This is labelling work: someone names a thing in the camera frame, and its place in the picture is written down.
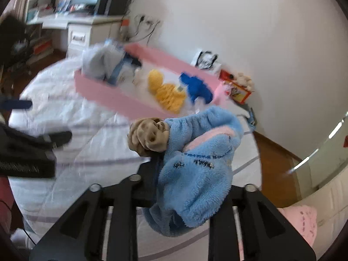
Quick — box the light blue fleece headband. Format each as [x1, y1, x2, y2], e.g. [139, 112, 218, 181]
[143, 106, 244, 237]

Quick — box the beige scrunchie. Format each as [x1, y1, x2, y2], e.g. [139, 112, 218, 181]
[127, 118, 170, 157]

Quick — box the yellow knitted scrunchie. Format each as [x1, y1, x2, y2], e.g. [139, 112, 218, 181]
[147, 70, 186, 114]

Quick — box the royal blue knitted scrunchie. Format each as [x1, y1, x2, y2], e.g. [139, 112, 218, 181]
[179, 72, 214, 104]

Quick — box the pink bedding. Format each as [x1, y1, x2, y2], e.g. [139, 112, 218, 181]
[278, 205, 317, 247]

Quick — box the black office chair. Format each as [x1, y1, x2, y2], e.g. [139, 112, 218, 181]
[1, 13, 32, 95]

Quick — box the white desk with drawers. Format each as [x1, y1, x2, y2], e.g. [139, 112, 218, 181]
[27, 13, 127, 57]

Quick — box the pink cardboard box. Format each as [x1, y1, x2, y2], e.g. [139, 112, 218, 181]
[74, 43, 226, 120]

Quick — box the orange capped bottle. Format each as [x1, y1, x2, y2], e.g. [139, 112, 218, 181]
[119, 19, 130, 42]

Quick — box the red storage box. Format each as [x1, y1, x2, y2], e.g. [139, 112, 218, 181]
[219, 70, 253, 104]

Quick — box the small pink white plush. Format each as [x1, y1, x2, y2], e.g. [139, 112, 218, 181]
[221, 81, 233, 100]

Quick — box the cream plush toy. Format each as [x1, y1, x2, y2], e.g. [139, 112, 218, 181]
[234, 72, 254, 92]

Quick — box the white shopping bag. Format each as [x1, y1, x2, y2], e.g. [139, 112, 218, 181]
[191, 50, 222, 74]

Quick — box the wall power outlet strip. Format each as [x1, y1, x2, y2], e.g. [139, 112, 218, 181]
[134, 14, 162, 30]

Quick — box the black power cable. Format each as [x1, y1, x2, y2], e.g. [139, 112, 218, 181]
[127, 16, 161, 47]

